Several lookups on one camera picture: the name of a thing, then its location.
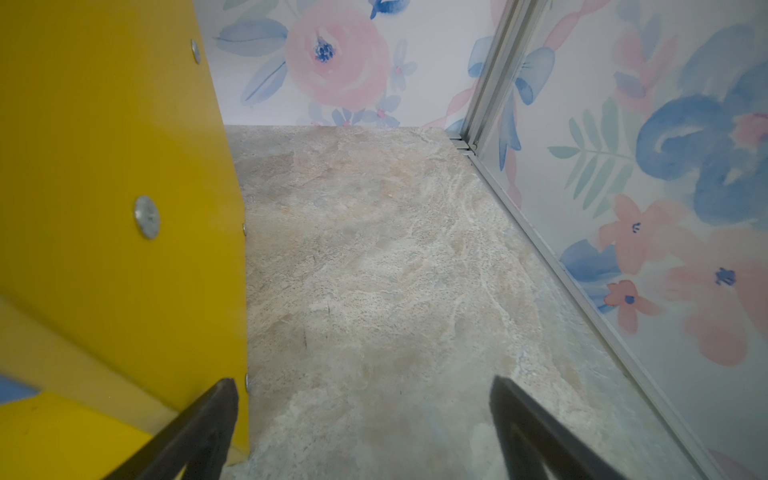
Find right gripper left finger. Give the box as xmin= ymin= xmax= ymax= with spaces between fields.
xmin=106 ymin=378 xmax=239 ymax=480

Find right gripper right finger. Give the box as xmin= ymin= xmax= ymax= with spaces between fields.
xmin=489 ymin=376 xmax=624 ymax=479

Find yellow shelf pink blue boards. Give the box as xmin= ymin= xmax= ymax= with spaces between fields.
xmin=1 ymin=1 xmax=249 ymax=479

